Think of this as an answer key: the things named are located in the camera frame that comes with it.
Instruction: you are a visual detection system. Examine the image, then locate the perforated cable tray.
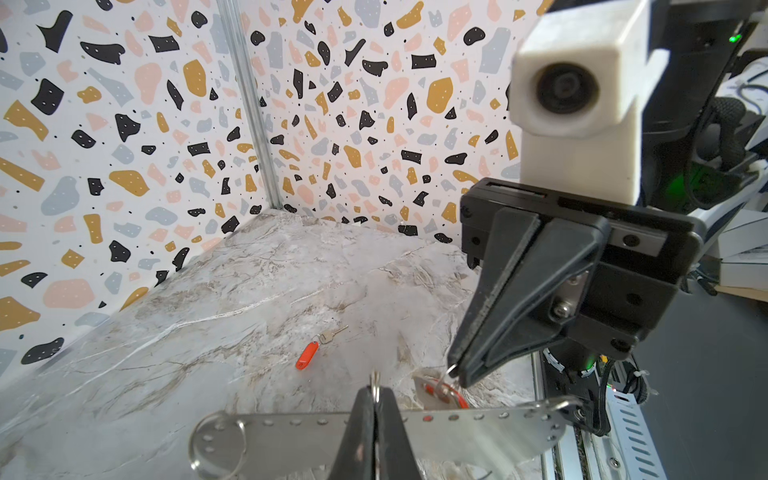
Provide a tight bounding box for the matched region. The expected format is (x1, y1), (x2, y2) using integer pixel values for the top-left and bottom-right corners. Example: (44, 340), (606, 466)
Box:
(606, 388), (667, 480)

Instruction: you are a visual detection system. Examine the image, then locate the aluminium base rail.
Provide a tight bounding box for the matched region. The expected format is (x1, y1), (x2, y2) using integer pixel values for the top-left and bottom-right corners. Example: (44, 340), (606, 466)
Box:
(532, 353), (631, 479)

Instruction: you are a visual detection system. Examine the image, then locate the metal keyring plate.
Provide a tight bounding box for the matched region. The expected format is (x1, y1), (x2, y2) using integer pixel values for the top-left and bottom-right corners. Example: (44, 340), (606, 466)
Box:
(188, 396), (581, 479)

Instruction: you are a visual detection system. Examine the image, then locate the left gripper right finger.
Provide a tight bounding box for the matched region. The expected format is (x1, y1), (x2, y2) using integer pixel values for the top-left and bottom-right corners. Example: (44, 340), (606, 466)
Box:
(375, 387), (422, 480)

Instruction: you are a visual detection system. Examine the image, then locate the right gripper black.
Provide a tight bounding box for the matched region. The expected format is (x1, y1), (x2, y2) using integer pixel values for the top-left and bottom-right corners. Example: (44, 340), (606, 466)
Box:
(447, 178), (704, 388)

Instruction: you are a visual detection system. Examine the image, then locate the red key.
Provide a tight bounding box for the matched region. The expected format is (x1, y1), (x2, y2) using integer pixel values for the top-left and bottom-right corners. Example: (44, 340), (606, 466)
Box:
(411, 367), (470, 410)
(295, 325), (349, 371)

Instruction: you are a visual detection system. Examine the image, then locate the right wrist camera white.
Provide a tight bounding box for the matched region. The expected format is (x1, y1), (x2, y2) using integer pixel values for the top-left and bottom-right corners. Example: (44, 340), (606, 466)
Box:
(508, 1), (669, 205)

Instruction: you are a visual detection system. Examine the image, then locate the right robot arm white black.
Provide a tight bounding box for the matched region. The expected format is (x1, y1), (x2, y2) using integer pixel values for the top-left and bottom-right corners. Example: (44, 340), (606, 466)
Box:
(447, 1), (767, 387)

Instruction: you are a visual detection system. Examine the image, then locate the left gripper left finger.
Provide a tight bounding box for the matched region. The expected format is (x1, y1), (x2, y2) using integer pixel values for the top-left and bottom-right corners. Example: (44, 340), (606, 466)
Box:
(328, 387), (376, 480)

